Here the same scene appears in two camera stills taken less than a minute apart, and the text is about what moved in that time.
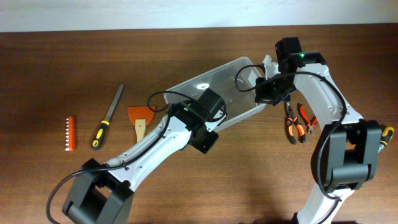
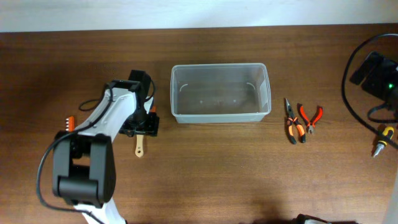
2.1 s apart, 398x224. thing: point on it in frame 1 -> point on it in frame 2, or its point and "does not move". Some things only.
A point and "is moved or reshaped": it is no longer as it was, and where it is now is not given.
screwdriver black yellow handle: [387, 135] does not move
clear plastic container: [234, 84] is moved or reshaped
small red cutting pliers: [303, 114] does not move
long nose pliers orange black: [291, 121] does not move
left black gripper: [208, 145] -> [151, 128]
